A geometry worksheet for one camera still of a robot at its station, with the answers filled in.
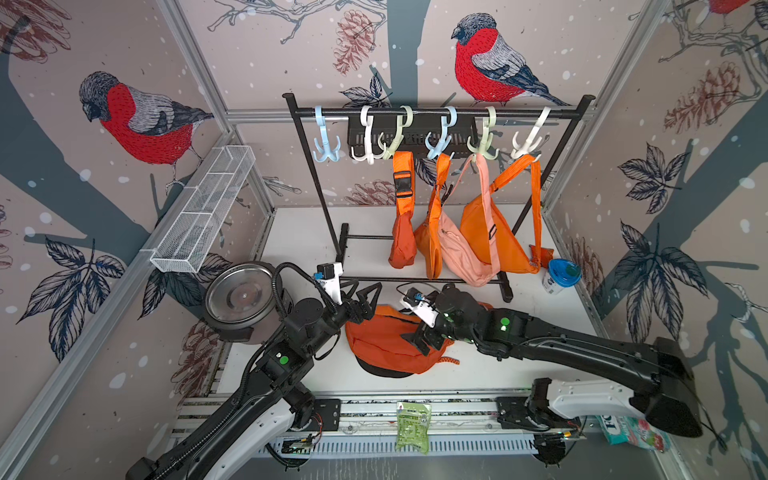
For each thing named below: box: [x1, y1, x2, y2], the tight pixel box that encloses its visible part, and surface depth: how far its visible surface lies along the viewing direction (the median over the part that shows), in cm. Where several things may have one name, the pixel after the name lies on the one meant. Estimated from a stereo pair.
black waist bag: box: [355, 355, 415, 378], surface depth 81 cm
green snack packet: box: [395, 402, 433, 455], surface depth 73 cm
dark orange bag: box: [388, 151, 417, 269], surface depth 72 cm
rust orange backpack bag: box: [345, 305, 460, 374], surface depth 82 cm
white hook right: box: [511, 106, 552, 162], surface depth 70 cm
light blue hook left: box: [313, 106, 341, 162], surface depth 70 cm
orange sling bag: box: [460, 155, 542, 273], surface depth 92 cm
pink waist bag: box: [438, 153, 501, 287], surface depth 93 cm
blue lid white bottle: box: [542, 258, 583, 295], surface depth 92 cm
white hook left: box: [351, 105, 385, 165], surface depth 67 cm
